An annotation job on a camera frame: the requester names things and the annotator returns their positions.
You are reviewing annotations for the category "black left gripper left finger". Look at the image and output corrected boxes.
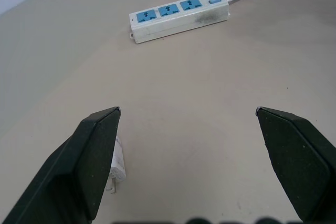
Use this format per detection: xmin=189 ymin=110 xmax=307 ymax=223
xmin=0 ymin=106 xmax=122 ymax=224

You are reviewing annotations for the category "white blue power strip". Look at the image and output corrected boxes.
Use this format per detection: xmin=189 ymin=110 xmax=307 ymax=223
xmin=129 ymin=0 xmax=231 ymax=45

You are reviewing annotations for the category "white plug adapter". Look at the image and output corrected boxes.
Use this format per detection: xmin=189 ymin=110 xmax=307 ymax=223
xmin=105 ymin=136 xmax=127 ymax=195

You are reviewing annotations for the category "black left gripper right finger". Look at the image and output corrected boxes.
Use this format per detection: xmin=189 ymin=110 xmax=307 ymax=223
xmin=255 ymin=106 xmax=336 ymax=224

